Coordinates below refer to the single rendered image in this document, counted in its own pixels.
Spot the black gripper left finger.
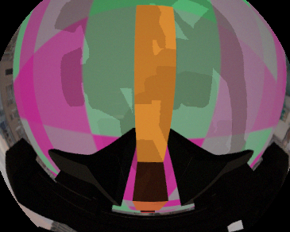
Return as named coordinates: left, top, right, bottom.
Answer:
left=48, top=128, right=136, bottom=207

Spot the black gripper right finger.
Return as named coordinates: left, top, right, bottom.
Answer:
left=167, top=129, right=254, bottom=206

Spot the orange long bar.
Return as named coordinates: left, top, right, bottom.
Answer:
left=133, top=4, right=176, bottom=211

